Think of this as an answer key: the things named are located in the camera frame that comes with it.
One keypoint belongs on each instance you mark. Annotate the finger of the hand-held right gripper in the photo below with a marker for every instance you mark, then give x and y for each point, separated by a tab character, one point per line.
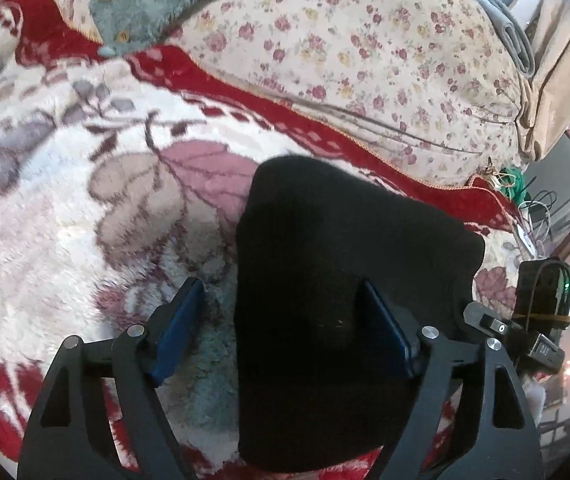
485	320

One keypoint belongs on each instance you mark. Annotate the red and white plush blanket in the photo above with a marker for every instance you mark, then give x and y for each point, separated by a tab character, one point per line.
40	210

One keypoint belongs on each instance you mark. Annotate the grey folded towel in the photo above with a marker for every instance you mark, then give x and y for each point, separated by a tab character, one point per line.
512	35

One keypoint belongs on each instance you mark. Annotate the black pants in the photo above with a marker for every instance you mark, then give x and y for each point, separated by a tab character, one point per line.
315	240

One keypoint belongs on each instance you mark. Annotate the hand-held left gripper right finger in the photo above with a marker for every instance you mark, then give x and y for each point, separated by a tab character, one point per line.
390	330

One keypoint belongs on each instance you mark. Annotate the grey-green fleece garment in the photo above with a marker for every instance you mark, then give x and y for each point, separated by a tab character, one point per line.
155	5

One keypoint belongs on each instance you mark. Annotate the floral quilt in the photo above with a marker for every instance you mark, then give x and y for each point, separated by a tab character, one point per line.
365	35

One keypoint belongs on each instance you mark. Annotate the beige cloth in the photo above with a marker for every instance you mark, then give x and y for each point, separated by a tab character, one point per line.
550	95

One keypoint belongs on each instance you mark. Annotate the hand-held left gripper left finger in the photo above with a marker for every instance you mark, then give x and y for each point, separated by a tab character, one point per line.
180	330

